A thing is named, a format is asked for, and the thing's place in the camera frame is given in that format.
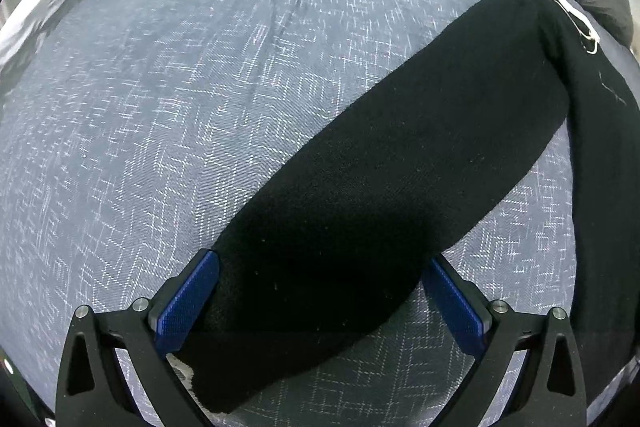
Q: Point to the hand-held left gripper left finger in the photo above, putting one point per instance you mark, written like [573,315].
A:
[185,302]

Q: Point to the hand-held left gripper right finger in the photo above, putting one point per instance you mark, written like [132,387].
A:
[457,307]

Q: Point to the black sweater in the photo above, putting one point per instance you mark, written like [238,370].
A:
[375,187]

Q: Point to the blue patterned bed cover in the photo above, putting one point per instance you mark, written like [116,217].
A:
[175,117]

